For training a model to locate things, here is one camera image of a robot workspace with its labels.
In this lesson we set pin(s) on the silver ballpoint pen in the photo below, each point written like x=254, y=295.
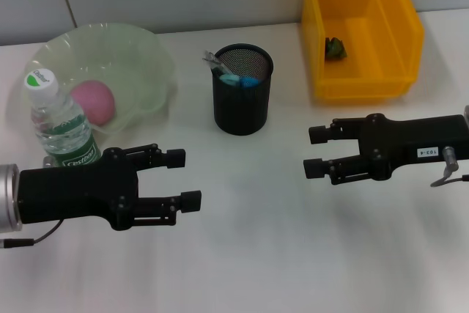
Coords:
x=214, y=61

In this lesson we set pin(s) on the pale green wavy glass plate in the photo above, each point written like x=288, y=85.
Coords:
x=121, y=56

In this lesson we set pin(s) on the yellow plastic bin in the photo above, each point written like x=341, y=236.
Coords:
x=366, y=27

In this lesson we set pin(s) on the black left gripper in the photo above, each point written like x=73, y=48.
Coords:
x=77, y=192

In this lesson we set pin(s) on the green plastic wrapper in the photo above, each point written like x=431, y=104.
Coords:
x=335, y=49

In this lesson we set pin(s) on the black mesh pen holder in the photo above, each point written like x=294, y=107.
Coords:
x=242, y=107

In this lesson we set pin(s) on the clear green-label water bottle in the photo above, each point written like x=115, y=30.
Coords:
x=66, y=133

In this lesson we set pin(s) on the blue scissors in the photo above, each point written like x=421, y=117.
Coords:
x=240, y=81

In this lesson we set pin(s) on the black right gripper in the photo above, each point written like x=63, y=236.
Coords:
x=414, y=144

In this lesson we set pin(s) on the pink peach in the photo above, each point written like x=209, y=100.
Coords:
x=95, y=102

